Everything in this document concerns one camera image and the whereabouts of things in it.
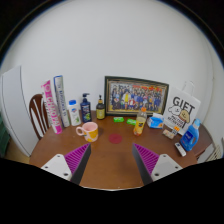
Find white remote control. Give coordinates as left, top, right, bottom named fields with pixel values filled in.
left=174, top=142, right=187, bottom=158

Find small snack packet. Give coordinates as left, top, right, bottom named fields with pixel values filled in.
left=162, top=128, right=176, bottom=140

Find white radiator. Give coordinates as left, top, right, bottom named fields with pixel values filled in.
left=197, top=143, right=223, bottom=163

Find dark blue pump bottle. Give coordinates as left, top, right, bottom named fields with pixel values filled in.
left=80, top=92, right=93, bottom=123

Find brown pump bottle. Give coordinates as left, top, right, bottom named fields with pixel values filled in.
left=95, top=94, right=106, bottom=121

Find white and green cylindrical tube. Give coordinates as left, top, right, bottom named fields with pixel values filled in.
left=53, top=75, right=71, bottom=129

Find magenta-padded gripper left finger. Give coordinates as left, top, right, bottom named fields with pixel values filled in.
left=40, top=143, right=92, bottom=186

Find framed group picture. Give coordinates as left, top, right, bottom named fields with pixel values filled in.
left=104, top=75, right=170, bottom=117

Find white paper gift bag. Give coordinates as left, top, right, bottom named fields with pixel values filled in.
left=162, top=80, right=202, bottom=136

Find orange-capped juice bottle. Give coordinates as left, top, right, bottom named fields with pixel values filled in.
left=133, top=107, right=148, bottom=137

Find pink and yellow mug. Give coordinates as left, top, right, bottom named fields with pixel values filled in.
left=75, top=121, right=100, bottom=143

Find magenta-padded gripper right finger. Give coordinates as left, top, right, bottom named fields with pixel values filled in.
left=132, top=143, right=184, bottom=186

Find pink cylindrical tube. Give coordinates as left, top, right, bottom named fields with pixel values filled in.
left=40, top=79, right=64, bottom=135

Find white bottle with blue cap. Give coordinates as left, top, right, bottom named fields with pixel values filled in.
left=67, top=99, right=82, bottom=127

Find blue tissue pack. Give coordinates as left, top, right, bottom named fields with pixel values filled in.
left=146, top=112, right=165, bottom=130

